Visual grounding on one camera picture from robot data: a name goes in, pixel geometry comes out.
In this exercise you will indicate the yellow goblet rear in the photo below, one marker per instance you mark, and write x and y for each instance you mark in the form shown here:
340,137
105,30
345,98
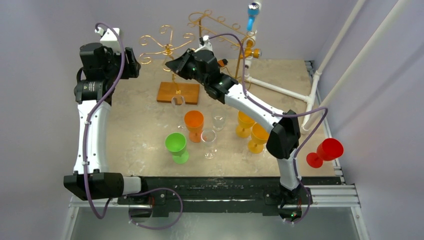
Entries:
244,127

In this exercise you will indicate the white pvc pipe frame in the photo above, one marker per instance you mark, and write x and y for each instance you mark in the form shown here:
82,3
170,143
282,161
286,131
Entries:
359,77

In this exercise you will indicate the gold scroll glass rack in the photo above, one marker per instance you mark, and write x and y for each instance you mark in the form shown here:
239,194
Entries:
170,91

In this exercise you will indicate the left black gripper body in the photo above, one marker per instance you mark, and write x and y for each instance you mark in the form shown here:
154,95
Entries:
113,69

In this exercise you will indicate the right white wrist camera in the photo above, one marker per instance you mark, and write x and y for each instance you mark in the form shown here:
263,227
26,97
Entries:
204,44

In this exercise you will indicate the orange pipe fitting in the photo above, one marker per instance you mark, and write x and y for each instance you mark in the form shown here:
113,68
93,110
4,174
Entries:
249,51

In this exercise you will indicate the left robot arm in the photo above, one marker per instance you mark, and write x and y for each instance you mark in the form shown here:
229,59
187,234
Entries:
100,67

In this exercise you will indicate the red plastic goblet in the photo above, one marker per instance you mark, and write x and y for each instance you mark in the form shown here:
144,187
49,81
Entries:
329,150

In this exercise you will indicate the yellow goblet front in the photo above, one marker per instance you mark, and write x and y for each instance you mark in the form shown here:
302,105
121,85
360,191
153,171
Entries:
259,137

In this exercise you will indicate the clear glass rear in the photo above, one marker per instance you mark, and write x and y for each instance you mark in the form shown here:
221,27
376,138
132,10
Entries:
219,116

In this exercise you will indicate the clear glass front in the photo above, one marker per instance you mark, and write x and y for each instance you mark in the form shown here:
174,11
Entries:
209,138

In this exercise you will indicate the orange plastic goblet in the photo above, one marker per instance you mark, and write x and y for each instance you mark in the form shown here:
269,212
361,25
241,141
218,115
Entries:
194,122

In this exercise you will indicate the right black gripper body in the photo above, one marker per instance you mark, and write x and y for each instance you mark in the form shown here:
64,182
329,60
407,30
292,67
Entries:
185,62

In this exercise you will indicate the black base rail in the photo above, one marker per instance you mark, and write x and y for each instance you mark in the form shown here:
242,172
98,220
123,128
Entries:
261,195

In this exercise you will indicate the small orange black object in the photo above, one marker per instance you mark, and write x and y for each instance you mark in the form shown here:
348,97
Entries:
222,63

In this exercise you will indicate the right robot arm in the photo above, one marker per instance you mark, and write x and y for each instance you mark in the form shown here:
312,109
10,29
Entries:
283,141

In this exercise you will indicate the tall clear flute glass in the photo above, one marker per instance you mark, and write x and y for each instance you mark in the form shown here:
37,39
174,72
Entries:
178,106

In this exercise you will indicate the gold rectangular wire rack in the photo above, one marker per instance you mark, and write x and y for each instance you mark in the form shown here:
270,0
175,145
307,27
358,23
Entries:
233,35

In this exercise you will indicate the yellow goblet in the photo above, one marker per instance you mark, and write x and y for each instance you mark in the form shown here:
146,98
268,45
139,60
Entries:
259,137
244,127

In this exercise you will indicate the green plastic goblet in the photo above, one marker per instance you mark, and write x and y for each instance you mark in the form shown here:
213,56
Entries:
176,144

